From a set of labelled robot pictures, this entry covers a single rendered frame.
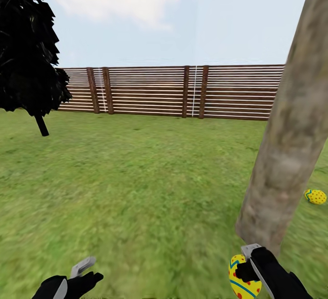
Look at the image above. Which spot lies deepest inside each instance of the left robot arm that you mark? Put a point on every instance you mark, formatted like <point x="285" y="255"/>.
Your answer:
<point x="59" y="287"/>

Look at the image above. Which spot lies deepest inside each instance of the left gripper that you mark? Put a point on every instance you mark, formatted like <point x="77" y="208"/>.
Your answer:
<point x="86" y="283"/>

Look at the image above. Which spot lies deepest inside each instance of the easter egg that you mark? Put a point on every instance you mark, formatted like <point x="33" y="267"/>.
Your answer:
<point x="244" y="290"/>
<point x="315" y="196"/>

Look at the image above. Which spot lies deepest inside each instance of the tree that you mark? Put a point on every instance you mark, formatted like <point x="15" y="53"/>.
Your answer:
<point x="28" y="79"/>
<point x="295" y="134"/>

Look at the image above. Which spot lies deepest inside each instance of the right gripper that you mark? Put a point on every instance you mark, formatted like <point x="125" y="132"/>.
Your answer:
<point x="244" y="272"/>

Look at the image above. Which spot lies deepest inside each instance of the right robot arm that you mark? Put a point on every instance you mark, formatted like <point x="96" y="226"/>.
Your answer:
<point x="261" y="265"/>

